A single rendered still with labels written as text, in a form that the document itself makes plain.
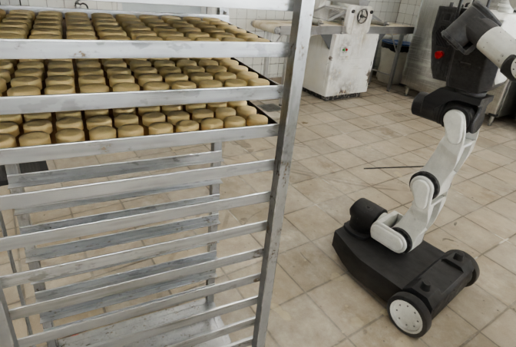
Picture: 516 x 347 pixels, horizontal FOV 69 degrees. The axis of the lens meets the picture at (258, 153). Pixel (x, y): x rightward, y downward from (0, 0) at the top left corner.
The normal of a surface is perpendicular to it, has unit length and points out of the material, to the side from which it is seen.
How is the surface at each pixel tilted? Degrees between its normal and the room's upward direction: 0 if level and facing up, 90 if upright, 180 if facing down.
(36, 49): 90
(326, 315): 0
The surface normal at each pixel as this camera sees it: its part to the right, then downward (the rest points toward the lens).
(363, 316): 0.09, -0.90
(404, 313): -0.76, 0.22
